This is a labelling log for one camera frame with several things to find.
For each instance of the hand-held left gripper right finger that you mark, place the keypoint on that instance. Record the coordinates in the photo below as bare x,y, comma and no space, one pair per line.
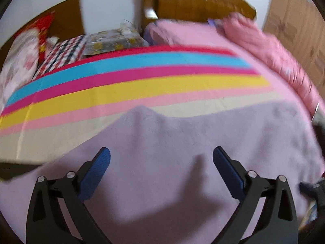
228,175

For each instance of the small purple cloth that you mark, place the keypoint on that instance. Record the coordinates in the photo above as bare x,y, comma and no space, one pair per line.
214,22

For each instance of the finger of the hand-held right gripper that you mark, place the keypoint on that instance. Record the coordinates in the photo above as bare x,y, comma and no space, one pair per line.
308,187

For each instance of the nightstand with floral cover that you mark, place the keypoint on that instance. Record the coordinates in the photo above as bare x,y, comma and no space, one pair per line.
114,40

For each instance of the white floral pillow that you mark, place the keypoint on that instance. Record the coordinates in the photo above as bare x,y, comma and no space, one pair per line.
52,42

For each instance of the dark wooden headboard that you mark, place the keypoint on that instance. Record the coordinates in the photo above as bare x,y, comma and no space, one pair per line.
71,17

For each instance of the light wooden headboard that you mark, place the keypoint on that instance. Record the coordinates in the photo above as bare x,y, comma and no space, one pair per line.
190,2

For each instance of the striped blanket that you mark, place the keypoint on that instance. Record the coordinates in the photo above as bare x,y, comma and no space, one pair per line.
127,86

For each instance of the pink floral quilt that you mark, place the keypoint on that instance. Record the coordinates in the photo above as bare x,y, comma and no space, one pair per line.
17,63

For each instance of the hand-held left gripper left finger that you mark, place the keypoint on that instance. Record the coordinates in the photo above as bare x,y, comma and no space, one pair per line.
97,172

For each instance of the light wooden wardrobe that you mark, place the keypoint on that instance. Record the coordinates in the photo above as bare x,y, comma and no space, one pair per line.
292,17

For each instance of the red plaid bed sheet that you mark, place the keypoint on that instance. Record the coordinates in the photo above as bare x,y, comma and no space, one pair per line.
63,53

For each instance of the purple pants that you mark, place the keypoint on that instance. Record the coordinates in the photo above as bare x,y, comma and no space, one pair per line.
162,144

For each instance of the red pillow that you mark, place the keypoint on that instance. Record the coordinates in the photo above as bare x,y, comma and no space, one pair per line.
44,30

